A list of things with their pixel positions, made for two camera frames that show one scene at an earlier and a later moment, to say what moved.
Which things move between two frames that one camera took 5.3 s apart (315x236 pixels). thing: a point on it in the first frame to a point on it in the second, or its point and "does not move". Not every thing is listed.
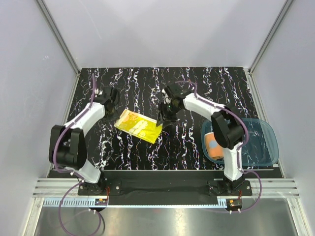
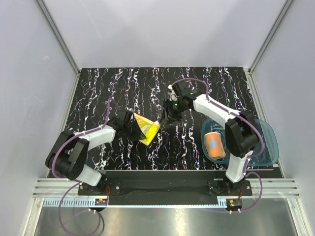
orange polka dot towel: (213, 149) does not move
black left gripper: (114, 116) to (138, 135)
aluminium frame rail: (273, 188) does not move
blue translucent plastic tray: (261, 149) does not move
